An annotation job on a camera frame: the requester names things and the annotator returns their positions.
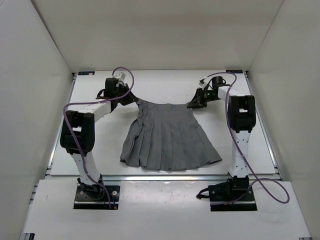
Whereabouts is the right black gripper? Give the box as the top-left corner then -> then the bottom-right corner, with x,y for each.
187,88 -> 219,110

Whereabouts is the grey pleated skirt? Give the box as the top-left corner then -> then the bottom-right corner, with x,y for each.
120,99 -> 222,172

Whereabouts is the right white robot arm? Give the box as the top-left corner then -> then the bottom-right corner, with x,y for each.
187,73 -> 256,205

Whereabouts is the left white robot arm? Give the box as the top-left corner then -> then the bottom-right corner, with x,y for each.
60,72 -> 138,201

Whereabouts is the blue table label left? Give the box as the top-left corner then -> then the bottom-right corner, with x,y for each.
77,71 -> 95,76

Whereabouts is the blue table label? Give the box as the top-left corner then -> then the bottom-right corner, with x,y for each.
226,69 -> 244,74
77,71 -> 95,76

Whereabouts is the blue table label right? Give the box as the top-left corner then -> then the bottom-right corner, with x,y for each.
226,69 -> 244,74

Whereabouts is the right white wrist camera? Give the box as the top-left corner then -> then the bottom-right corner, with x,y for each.
199,77 -> 210,91

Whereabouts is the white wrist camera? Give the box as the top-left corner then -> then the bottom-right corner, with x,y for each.
112,72 -> 126,82
199,77 -> 210,91

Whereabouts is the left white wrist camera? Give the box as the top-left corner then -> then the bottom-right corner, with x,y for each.
112,72 -> 126,82

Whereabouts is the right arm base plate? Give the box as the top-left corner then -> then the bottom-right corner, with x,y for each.
208,182 -> 258,212

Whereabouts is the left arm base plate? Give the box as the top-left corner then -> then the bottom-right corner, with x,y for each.
73,183 -> 121,211

